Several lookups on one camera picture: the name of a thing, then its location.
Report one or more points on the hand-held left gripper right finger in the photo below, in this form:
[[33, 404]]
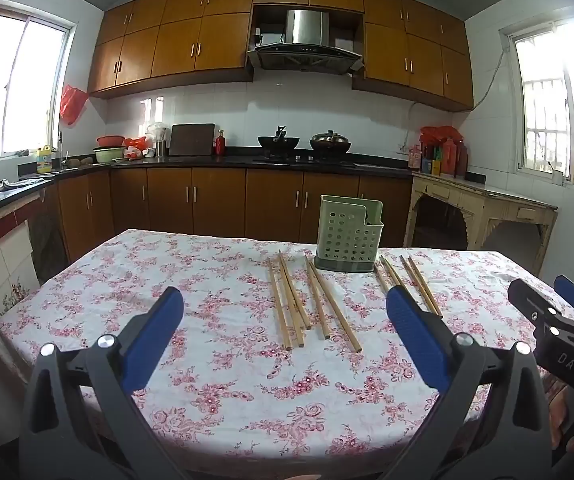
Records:
[[414, 335]]

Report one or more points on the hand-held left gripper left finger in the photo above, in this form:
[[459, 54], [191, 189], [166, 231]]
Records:
[[154, 340]]

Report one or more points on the green perforated utensil holder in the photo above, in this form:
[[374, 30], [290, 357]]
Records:
[[349, 235]]

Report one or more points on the pink floral tablecloth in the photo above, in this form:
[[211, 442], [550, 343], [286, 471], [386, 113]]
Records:
[[167, 270]]

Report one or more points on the cream side table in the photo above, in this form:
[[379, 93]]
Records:
[[482, 210]]

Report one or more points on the wooden base cabinets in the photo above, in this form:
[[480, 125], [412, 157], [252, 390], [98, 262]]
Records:
[[217, 205]]

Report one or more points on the black kitchen countertop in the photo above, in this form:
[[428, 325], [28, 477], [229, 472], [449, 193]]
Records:
[[192, 161]]

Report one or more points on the steel cup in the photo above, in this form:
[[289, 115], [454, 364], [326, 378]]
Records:
[[160, 149]]

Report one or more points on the green basin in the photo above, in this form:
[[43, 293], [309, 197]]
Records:
[[109, 154]]

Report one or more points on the barred window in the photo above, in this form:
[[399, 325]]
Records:
[[552, 100]]

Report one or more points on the crumpled red bag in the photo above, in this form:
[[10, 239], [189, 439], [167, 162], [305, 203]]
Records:
[[137, 143]]

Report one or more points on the dark cutting board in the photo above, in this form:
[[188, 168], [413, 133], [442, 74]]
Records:
[[192, 139]]

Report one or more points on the red basin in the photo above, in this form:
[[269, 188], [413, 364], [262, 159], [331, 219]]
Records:
[[110, 140]]

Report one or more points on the small red bottle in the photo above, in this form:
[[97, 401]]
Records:
[[220, 143]]

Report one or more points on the white plastic bag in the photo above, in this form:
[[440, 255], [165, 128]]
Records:
[[157, 132]]

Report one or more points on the grey cloth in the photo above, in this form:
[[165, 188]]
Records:
[[17, 183]]

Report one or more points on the wok with lid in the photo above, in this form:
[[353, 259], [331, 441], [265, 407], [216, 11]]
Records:
[[330, 142]]

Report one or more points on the gas stove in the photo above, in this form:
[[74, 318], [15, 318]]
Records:
[[297, 160]]

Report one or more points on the yellow detergent bottle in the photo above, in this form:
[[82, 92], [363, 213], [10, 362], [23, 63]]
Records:
[[44, 159]]

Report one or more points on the metal faucet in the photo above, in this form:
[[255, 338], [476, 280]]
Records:
[[60, 147]]

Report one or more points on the black wok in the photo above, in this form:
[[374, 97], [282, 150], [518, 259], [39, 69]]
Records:
[[278, 141]]

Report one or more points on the hanging red plastic bag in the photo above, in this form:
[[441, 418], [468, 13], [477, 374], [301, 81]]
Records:
[[73, 105]]

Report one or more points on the steel range hood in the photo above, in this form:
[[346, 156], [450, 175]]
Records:
[[297, 40]]

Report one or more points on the window with white frame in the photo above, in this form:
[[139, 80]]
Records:
[[12, 85]]

